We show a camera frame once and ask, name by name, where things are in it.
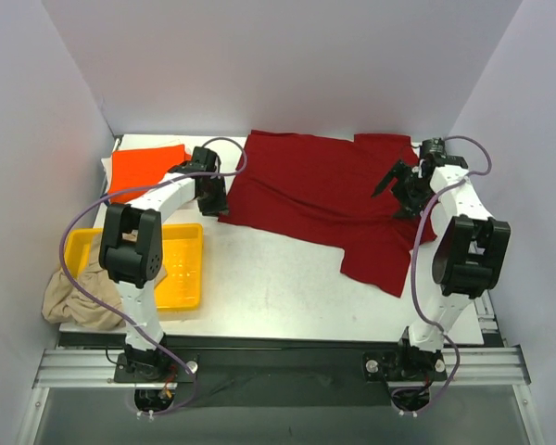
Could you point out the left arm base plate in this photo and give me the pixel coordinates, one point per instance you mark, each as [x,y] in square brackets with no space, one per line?
[153,368]

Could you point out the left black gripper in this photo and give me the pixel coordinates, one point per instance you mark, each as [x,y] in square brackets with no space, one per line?
[213,200]

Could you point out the folded orange t shirt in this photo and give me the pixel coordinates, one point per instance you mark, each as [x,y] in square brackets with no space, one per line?
[138,167]

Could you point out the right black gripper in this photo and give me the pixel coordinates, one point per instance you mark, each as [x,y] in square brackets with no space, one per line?
[406,186]

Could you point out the yellow plastic tray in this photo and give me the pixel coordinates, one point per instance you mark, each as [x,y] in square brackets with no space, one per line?
[182,249]

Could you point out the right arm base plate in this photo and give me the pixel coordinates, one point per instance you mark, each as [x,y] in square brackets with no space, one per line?
[403,366]

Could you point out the crumpled beige t shirt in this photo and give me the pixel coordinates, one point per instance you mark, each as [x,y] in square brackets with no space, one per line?
[63,303]

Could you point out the aluminium frame rail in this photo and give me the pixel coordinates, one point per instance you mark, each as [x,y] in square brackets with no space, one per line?
[93,369]

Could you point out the dark red t shirt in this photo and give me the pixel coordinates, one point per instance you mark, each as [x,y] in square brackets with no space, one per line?
[320,190]

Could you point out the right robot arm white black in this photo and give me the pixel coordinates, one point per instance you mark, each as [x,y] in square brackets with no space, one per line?
[471,243]

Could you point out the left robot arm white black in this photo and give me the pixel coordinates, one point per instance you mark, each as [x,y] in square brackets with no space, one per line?
[131,249]

